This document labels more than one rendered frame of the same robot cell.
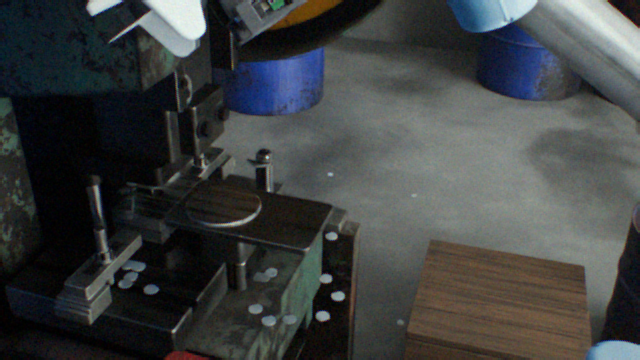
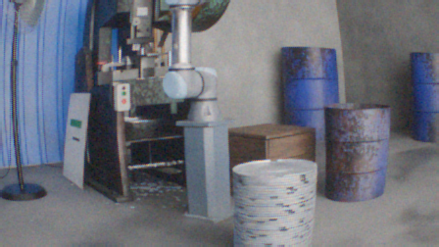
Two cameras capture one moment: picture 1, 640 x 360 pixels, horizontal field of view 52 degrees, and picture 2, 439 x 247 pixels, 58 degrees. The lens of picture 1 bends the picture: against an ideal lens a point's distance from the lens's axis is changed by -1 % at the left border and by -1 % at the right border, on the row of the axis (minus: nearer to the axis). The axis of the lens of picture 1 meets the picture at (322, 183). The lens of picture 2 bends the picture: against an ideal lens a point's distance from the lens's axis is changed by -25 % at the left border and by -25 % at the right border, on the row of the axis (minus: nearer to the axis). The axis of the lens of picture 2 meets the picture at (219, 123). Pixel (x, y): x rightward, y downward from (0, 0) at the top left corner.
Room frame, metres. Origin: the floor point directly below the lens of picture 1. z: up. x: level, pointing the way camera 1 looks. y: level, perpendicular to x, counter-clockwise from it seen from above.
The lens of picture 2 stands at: (-1.07, -1.88, 0.67)
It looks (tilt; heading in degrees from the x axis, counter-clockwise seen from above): 6 degrees down; 37
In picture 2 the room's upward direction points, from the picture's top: 2 degrees counter-clockwise
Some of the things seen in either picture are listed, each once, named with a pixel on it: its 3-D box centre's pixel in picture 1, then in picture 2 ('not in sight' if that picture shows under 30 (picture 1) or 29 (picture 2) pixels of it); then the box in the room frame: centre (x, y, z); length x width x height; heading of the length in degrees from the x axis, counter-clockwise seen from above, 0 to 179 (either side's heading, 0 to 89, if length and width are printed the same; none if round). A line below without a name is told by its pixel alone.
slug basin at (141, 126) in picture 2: not in sight; (136, 126); (0.96, 0.28, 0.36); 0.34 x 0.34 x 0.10
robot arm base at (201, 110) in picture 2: not in sight; (204, 109); (0.70, -0.45, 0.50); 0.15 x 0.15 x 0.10
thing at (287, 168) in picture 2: not in sight; (276, 168); (0.36, -1.02, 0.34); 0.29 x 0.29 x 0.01
